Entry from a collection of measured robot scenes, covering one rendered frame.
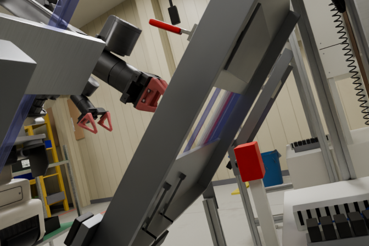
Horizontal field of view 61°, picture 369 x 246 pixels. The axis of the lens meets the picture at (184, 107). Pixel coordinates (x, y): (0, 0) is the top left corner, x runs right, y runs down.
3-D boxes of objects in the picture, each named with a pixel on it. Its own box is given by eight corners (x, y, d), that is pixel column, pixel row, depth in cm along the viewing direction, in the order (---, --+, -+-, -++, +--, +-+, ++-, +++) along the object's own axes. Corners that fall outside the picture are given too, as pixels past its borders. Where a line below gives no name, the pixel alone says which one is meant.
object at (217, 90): (161, 201, 83) (157, 199, 84) (163, 200, 85) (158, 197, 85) (253, 26, 76) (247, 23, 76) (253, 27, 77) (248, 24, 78)
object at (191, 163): (101, 272, 55) (87, 261, 56) (200, 184, 118) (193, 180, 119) (147, 180, 53) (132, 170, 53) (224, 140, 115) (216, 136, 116)
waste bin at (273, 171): (290, 178, 410) (281, 145, 414) (288, 185, 379) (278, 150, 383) (262, 183, 425) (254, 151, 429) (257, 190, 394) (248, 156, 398)
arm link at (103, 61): (98, 73, 68) (81, 71, 63) (111, 44, 67) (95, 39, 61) (123, 88, 66) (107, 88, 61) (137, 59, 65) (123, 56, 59)
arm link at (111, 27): (93, 59, 72) (62, 51, 65) (114, 13, 70) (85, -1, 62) (128, 84, 67) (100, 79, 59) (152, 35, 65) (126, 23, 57)
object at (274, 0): (210, 90, 49) (182, 76, 51) (253, 100, 112) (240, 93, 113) (317, -118, 44) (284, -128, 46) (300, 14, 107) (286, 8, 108)
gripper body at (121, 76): (164, 79, 65) (137, 62, 67) (143, 74, 56) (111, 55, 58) (150, 106, 66) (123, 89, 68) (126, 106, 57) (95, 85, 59)
